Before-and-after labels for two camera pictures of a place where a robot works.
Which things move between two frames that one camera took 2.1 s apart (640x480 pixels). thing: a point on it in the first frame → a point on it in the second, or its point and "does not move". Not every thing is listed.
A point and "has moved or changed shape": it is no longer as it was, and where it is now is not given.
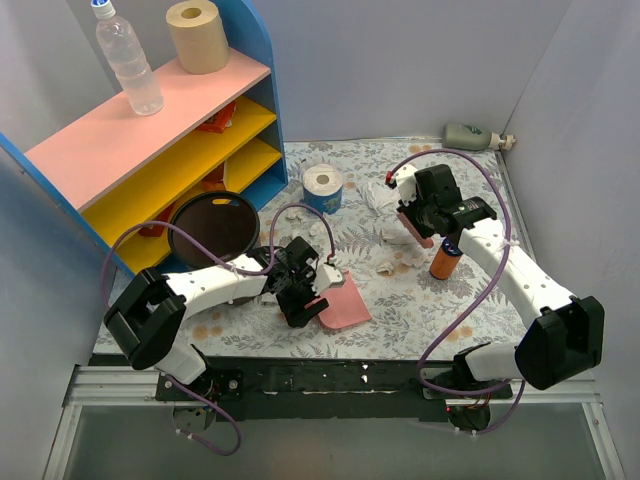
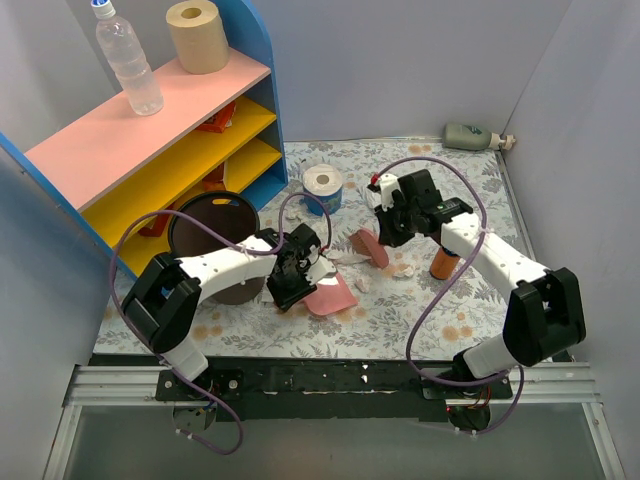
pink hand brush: (425, 242) has moved or changed shape
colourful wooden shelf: (125, 176) does not move
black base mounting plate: (332, 388) does not move
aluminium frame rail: (89, 386) does not move
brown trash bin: (227, 223) does not move
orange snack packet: (219, 121) does not move
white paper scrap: (417, 260) → (408, 272)
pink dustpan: (345, 307) has moved or changed shape
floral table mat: (386, 221) does not move
